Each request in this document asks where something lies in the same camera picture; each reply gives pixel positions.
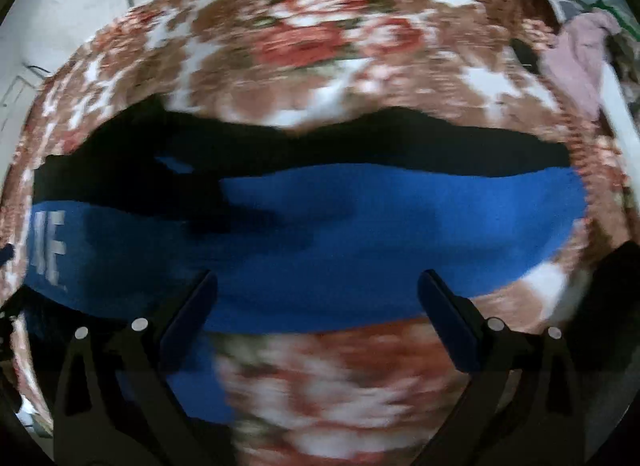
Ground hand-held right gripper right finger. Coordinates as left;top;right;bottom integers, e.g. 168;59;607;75
407;269;595;466

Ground white board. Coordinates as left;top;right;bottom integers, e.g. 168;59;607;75
597;58;640;149

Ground floral blanket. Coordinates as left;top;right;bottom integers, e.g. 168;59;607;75
0;0;637;466

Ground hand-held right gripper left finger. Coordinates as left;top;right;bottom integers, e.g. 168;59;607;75
52;270;236;466

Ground green cloth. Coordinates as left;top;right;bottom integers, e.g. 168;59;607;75
590;0;626;21

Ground blue and black sweatshirt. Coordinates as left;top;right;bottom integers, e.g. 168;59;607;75
30;96;589;428

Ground pink cloth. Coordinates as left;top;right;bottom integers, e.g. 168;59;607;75
542;10;621;121

